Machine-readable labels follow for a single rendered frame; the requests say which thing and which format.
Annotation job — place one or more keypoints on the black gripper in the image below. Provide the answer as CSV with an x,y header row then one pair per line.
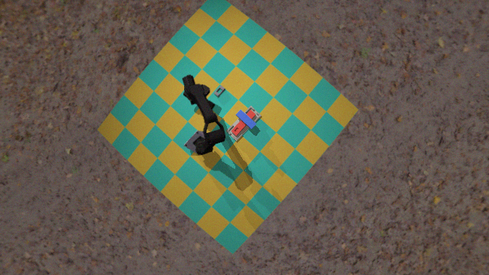
x,y
211,104

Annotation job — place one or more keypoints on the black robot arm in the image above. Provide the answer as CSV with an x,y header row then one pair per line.
x,y
197,94

